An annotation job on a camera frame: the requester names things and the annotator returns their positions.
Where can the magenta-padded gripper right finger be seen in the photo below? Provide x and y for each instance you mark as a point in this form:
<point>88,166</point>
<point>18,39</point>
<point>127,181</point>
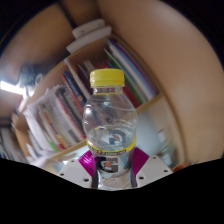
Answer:
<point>153,169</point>

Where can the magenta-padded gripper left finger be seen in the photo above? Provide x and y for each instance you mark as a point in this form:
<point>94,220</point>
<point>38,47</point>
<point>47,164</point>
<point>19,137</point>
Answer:
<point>73,170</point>

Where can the clear yellow-capped drink bottle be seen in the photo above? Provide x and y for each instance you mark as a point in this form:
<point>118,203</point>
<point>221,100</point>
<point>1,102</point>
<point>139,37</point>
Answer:
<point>109,120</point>

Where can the white tube ceiling light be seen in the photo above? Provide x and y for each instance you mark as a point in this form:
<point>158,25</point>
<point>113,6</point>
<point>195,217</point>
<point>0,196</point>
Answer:
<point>10,88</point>

